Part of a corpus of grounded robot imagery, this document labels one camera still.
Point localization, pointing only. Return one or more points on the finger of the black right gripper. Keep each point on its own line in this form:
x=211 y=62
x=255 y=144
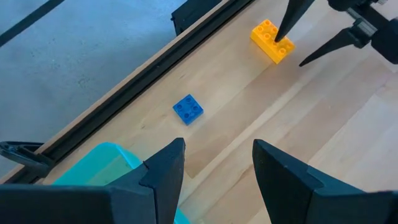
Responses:
x=295 y=15
x=339 y=40

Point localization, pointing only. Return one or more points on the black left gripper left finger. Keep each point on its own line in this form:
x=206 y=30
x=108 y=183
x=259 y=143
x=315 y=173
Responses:
x=155 y=193

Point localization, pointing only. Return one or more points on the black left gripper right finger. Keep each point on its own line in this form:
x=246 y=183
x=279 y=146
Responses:
x=295 y=196

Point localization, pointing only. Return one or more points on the long yellow toy block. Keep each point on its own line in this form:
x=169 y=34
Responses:
x=262 y=39

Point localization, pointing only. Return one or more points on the teal plastic bin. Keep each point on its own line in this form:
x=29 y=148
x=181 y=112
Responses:
x=99 y=165

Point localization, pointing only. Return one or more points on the square blue toy block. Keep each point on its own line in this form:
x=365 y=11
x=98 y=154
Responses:
x=188 y=109

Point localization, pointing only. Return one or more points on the black box under table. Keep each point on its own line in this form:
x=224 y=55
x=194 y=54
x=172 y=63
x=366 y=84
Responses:
x=192 y=15

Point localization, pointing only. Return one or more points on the black curved clamp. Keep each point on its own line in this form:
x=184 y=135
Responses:
x=28 y=155

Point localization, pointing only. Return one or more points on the black floor beam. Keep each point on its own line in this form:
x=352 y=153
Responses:
x=28 y=21

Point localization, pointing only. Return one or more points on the black aluminium table frame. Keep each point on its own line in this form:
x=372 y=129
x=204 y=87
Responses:
x=124 y=91

